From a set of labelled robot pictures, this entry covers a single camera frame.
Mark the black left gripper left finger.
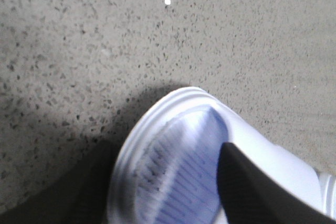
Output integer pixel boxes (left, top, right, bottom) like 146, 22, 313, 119
0, 140, 119, 224

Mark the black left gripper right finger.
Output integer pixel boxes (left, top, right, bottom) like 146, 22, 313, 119
217, 143, 335, 223

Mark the light blue slipper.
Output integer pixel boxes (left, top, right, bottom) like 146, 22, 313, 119
107, 87, 335, 223

